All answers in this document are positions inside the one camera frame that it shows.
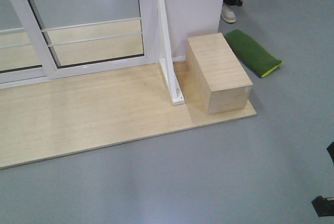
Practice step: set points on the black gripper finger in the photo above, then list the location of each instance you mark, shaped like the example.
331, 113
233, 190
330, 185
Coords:
330, 150
323, 206

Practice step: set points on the white sliding glass door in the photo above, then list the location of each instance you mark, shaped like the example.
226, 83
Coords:
79, 37

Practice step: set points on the white fixed glass door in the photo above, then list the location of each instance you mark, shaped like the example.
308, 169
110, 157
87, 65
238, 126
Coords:
20, 60

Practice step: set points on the green folded mat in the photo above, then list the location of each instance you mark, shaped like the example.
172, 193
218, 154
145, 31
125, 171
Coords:
252, 54

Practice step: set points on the light wooden box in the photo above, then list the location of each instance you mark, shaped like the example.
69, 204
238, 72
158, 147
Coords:
221, 81

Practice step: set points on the white sneaker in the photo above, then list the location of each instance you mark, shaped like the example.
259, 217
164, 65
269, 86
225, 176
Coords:
227, 14

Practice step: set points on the light wooden floor platform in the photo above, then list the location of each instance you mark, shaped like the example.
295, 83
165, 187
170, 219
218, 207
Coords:
67, 116

